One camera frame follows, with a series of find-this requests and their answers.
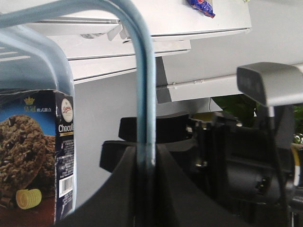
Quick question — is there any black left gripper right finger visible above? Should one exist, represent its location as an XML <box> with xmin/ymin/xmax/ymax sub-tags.
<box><xmin>155</xmin><ymin>145</ymin><xmax>247</xmax><ymax>227</ymax></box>

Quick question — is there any light blue plastic basket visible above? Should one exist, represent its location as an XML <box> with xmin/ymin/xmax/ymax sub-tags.
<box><xmin>0</xmin><ymin>0</ymin><xmax>156</xmax><ymax>227</ymax></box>

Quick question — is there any blue snack bag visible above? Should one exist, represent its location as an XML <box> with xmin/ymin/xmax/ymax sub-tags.
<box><xmin>187</xmin><ymin>0</ymin><xmax>215</xmax><ymax>18</ymax></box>

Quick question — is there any blue chocolate cookie box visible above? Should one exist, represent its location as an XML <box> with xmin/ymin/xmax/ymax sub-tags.
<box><xmin>0</xmin><ymin>89</ymin><xmax>75</xmax><ymax>227</ymax></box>

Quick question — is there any green potted plant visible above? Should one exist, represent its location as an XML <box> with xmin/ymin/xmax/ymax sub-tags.
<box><xmin>212</xmin><ymin>94</ymin><xmax>303</xmax><ymax>144</ymax></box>

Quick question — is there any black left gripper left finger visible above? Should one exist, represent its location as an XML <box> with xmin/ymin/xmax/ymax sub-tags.
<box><xmin>56</xmin><ymin>143</ymin><xmax>142</xmax><ymax>227</ymax></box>

